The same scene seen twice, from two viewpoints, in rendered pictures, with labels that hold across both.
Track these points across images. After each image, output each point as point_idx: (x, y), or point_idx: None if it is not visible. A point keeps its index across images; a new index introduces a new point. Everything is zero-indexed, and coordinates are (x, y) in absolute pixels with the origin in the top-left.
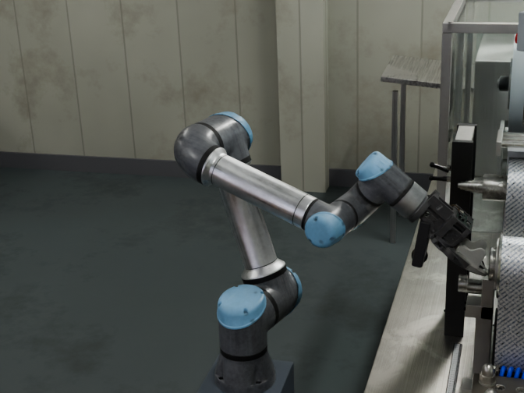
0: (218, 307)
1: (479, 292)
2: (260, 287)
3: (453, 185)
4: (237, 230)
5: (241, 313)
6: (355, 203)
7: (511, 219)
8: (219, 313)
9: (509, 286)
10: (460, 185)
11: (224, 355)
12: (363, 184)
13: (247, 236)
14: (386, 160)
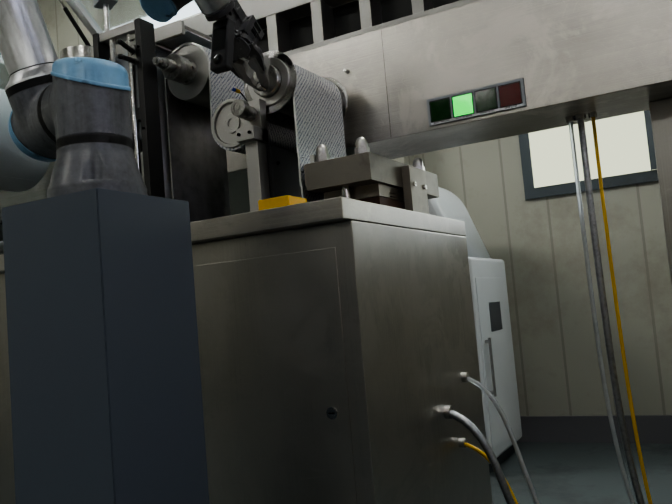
0: (81, 62)
1: (255, 115)
2: None
3: (144, 64)
4: (20, 1)
5: (122, 67)
6: None
7: (214, 85)
8: (86, 70)
9: (298, 86)
10: (159, 58)
11: (99, 138)
12: None
13: (36, 13)
14: None
